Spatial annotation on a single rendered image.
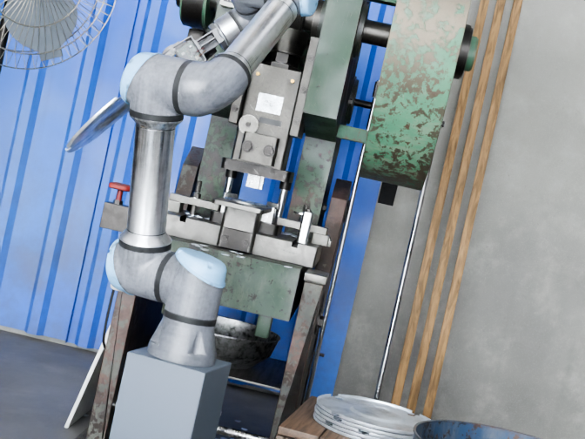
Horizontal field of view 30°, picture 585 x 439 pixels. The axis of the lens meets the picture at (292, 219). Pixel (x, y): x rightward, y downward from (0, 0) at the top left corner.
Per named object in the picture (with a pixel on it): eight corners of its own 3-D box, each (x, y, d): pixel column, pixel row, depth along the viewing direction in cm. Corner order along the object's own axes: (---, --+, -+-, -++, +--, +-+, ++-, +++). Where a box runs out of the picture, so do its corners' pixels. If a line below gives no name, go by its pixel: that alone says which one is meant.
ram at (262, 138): (280, 170, 303) (304, 65, 302) (228, 158, 304) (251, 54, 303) (285, 171, 320) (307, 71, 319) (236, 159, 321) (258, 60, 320)
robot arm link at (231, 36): (226, 14, 268) (244, 43, 269) (211, 23, 268) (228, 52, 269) (227, 10, 261) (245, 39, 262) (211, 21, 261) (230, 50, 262)
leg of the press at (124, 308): (97, 474, 290) (169, 142, 286) (56, 463, 291) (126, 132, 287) (164, 403, 382) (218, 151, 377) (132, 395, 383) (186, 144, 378)
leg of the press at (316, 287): (292, 522, 287) (369, 186, 282) (250, 511, 288) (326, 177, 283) (312, 439, 379) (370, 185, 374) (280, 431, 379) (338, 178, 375)
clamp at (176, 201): (215, 220, 315) (223, 185, 314) (159, 208, 316) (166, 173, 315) (218, 220, 321) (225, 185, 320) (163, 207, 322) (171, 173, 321)
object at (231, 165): (286, 191, 308) (291, 172, 308) (218, 176, 310) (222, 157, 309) (291, 191, 324) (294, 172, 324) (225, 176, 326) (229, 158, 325)
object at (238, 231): (253, 258, 287) (264, 208, 287) (201, 246, 288) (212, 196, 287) (263, 252, 312) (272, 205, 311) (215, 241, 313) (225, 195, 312)
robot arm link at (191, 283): (203, 321, 231) (216, 260, 230) (148, 306, 236) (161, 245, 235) (226, 319, 242) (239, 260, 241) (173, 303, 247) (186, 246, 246)
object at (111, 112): (74, 132, 247) (71, 130, 247) (62, 165, 274) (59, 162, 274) (168, 60, 258) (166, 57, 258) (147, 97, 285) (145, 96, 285)
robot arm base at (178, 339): (201, 370, 230) (211, 325, 229) (136, 352, 234) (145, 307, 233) (224, 361, 245) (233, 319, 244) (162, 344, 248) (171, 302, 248)
